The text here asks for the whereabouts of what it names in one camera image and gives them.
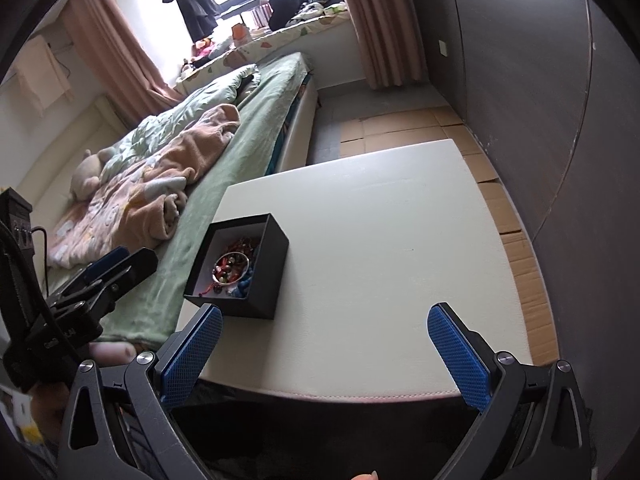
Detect brown curtain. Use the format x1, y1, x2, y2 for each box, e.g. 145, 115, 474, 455
330, 0, 431, 91
60, 0, 183, 126

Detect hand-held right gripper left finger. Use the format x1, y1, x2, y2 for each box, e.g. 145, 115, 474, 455
55, 302, 224, 480

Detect bed with green sheet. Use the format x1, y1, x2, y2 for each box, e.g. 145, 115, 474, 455
0, 52, 321, 346

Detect blue braided fabric bracelet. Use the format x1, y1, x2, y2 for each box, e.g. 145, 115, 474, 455
231, 266, 255, 300

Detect black cable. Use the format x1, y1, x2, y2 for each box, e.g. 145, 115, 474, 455
30, 227, 51, 306

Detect green quilt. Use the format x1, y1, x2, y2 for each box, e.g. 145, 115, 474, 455
97, 64, 262, 183

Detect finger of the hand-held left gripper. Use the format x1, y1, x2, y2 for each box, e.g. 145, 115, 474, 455
47, 246, 128, 306
52, 247, 159, 321

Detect person's left hand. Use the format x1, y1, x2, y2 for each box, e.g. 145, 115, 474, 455
27, 341, 137, 446

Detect beige hanging towel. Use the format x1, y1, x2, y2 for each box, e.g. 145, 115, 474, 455
12, 35, 76, 116

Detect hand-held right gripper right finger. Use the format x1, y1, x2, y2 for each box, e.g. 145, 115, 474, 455
426, 301, 598, 480

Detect silver bangle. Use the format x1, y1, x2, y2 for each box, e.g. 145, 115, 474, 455
214, 252, 251, 283

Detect black jewelry box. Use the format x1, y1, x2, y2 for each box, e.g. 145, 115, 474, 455
183, 213, 290, 321

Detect beige plush toy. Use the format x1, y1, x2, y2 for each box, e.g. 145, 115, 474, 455
69, 149, 108, 201

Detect patterned window seat cushion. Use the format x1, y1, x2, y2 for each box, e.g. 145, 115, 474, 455
175, 2, 351, 93

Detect small plush toys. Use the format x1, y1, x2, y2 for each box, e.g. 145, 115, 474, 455
182, 37, 216, 68

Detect dark bag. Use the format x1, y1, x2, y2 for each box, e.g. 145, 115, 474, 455
269, 0, 313, 30

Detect hanging dark clothes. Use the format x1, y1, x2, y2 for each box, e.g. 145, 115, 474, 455
159, 0, 222, 43

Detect pink fleece blanket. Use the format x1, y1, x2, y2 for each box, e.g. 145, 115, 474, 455
47, 104, 241, 268

